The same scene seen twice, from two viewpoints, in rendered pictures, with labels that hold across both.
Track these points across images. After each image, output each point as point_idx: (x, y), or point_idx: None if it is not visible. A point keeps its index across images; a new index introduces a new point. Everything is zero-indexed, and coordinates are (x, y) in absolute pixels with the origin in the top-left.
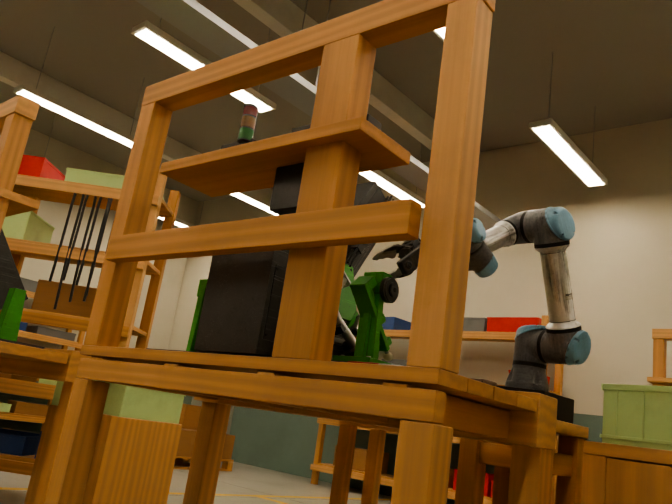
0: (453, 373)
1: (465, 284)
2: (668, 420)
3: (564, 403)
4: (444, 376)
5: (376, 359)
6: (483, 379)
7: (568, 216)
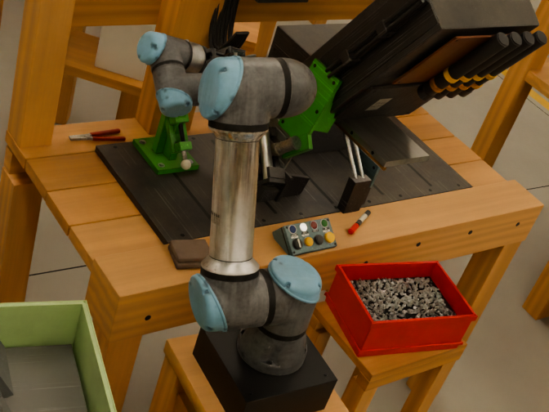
0: (15, 143)
1: (27, 77)
2: None
3: (228, 382)
4: (8, 139)
5: (137, 145)
6: (171, 240)
7: (215, 78)
